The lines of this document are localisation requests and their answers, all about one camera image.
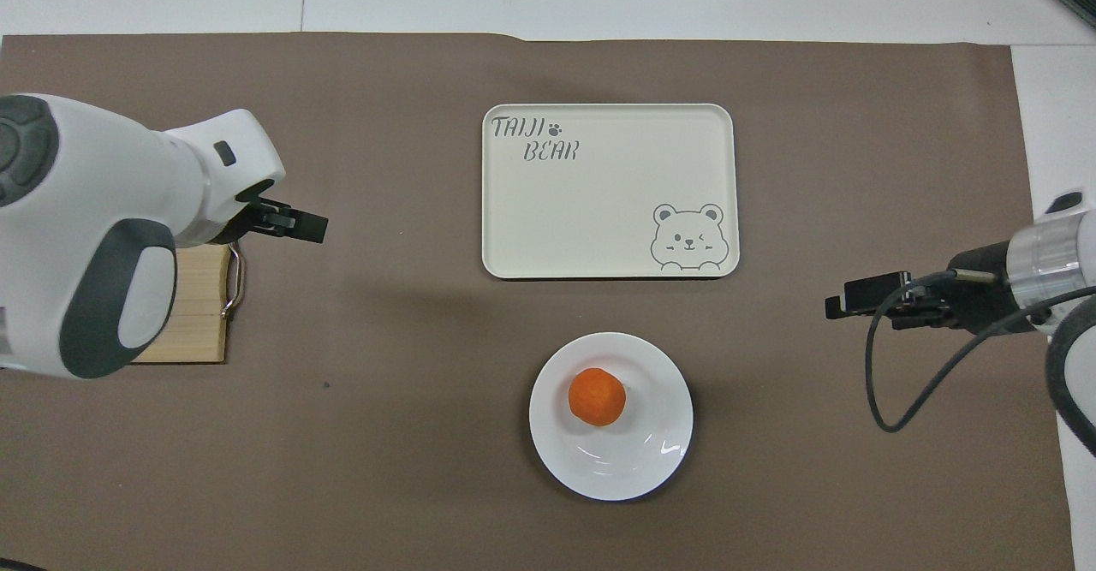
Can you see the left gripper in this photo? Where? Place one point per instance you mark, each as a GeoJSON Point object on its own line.
{"type": "Point", "coordinates": [241, 216]}

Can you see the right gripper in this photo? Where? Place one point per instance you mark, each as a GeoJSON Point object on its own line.
{"type": "Point", "coordinates": [976, 301]}

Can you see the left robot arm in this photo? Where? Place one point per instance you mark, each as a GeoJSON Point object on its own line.
{"type": "Point", "coordinates": [94, 177]}

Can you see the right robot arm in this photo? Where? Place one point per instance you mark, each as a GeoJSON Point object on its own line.
{"type": "Point", "coordinates": [1049, 258]}

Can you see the white round plate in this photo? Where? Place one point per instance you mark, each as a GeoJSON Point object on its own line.
{"type": "Point", "coordinates": [638, 455]}

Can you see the orange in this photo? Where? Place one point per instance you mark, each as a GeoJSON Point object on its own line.
{"type": "Point", "coordinates": [597, 396]}

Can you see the wooden cutting board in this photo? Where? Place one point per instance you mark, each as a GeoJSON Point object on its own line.
{"type": "Point", "coordinates": [197, 314]}

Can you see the cream tray with bear print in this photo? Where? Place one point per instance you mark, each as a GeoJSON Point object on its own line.
{"type": "Point", "coordinates": [599, 203]}

